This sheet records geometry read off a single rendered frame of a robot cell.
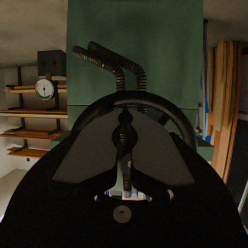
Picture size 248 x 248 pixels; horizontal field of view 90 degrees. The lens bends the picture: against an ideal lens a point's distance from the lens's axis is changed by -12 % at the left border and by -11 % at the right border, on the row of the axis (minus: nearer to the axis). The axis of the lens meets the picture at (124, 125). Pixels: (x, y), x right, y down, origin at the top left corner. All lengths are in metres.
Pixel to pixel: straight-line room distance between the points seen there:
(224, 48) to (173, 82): 1.52
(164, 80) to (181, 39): 0.14
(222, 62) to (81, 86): 1.65
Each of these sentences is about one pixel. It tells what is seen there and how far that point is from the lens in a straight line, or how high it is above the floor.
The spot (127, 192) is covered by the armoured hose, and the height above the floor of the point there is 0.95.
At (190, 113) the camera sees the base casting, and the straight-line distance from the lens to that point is 0.50.
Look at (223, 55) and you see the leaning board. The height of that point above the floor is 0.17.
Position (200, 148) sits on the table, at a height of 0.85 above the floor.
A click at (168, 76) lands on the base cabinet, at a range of 0.48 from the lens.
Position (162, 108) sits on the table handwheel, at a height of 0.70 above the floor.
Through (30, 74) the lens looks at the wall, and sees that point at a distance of 3.91.
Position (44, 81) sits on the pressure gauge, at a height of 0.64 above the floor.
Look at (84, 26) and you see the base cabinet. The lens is 0.52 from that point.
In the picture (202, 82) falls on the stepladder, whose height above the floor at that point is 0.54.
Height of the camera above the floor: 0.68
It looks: 12 degrees up
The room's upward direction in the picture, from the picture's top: 178 degrees counter-clockwise
